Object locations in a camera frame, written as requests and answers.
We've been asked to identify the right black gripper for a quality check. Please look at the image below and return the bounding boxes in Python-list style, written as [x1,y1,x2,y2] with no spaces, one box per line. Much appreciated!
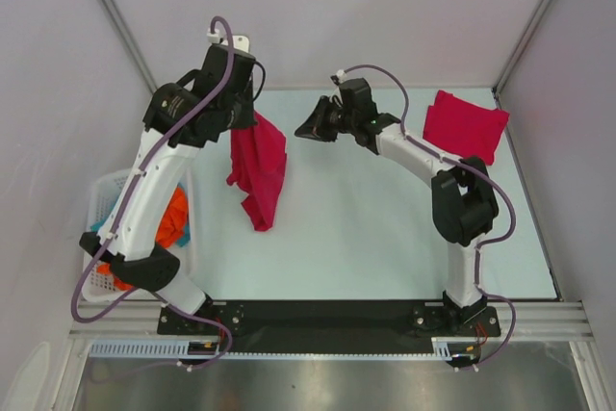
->
[295,96,357,143]

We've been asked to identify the magenta t shirt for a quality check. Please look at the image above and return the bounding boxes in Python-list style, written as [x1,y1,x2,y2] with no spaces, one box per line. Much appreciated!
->
[226,113,288,232]
[423,90,509,166]

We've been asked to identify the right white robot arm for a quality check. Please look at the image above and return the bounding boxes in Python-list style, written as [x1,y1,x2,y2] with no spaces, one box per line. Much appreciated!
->
[295,78,499,335]

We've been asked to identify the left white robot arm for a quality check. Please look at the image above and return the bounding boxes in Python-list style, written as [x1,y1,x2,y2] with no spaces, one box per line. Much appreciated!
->
[79,37,256,334]

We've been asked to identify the orange t shirt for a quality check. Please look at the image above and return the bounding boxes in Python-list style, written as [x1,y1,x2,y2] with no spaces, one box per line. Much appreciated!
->
[95,185,189,292]

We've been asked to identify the folded magenta t shirt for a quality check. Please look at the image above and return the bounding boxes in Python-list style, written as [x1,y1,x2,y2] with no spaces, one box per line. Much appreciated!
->
[423,90,509,166]

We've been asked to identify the teal t shirt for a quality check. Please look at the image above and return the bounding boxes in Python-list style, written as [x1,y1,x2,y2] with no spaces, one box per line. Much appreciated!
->
[89,218,193,249]

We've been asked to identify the white plastic laundry basket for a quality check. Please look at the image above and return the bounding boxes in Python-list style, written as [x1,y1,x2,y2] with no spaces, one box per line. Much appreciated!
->
[79,167,199,307]

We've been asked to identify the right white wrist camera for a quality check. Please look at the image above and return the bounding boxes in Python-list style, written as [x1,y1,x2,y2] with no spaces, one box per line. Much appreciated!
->
[330,69,348,87]

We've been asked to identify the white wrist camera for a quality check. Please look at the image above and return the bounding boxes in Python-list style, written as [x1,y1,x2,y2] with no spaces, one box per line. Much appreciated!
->
[207,30,250,53]
[330,69,348,87]

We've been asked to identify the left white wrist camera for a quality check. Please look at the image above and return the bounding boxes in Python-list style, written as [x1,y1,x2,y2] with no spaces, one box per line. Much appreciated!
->
[207,30,250,53]

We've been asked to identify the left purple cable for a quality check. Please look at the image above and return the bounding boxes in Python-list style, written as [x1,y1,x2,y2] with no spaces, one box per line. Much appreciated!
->
[70,15,235,373]

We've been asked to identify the purple cable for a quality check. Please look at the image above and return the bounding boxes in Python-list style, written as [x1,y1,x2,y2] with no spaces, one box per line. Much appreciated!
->
[70,15,235,373]
[336,63,519,372]

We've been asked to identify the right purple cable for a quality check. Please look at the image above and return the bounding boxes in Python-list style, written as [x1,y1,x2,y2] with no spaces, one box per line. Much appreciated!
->
[336,63,519,372]

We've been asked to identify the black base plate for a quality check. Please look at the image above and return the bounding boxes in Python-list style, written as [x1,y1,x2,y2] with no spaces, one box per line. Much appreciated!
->
[157,299,501,355]

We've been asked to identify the grey slotted cable duct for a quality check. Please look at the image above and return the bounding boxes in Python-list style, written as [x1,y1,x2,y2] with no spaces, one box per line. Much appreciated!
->
[89,338,479,363]

